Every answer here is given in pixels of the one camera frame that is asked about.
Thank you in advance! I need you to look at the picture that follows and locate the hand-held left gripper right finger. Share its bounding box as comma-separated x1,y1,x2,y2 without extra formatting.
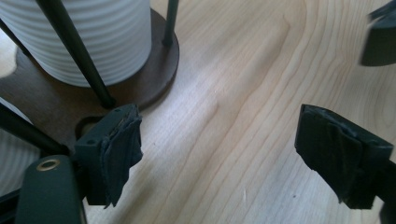
293,104,394,210

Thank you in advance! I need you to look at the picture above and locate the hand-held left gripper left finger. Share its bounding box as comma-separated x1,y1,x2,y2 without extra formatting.
74,103,144,209

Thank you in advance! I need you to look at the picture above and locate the cup holder with black rods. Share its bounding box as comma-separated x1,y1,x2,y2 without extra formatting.
0,0,180,157

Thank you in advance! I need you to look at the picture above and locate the left white paper cup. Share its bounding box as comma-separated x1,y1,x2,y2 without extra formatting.
0,97,41,198

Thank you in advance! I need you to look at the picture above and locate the stack of white paper cups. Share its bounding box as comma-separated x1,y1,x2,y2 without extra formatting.
0,0,152,88

